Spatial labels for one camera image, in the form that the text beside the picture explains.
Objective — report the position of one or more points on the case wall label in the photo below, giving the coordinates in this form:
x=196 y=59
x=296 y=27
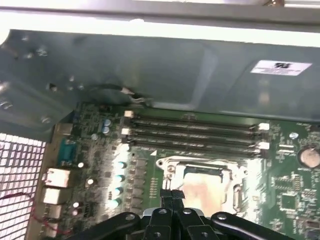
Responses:
x=281 y=67

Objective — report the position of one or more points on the small silver capacitor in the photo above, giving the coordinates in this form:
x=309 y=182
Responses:
x=121 y=178
x=116 y=202
x=118 y=191
x=121 y=165

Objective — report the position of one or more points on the black and grey PC case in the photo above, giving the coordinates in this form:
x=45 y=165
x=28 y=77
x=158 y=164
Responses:
x=150 y=62

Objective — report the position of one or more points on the silver network port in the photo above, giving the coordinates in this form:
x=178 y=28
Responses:
x=56 y=178

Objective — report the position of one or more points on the CPU socket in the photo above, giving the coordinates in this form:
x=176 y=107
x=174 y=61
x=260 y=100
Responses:
x=168 y=175

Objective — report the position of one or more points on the black RAM slot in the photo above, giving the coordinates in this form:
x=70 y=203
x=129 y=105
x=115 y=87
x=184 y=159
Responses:
x=195 y=121
x=195 y=148
x=195 y=130
x=195 y=139

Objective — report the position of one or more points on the coin battery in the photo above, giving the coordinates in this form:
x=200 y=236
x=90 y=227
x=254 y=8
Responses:
x=310 y=157

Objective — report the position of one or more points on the silver CPU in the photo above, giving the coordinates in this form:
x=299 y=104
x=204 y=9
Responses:
x=202 y=195

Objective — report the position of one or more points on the silver USB port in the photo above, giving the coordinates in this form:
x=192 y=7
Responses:
x=55 y=196

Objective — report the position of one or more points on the metal socket cover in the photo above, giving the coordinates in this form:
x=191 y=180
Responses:
x=228 y=175

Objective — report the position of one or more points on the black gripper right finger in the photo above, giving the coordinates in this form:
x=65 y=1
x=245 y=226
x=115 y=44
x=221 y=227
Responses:
x=190 y=225

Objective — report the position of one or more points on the blue serial port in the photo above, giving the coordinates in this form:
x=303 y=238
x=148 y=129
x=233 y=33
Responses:
x=66 y=152

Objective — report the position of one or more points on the green motherboard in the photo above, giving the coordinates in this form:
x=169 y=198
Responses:
x=282 y=172

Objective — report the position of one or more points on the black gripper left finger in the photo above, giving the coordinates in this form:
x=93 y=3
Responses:
x=160 y=225

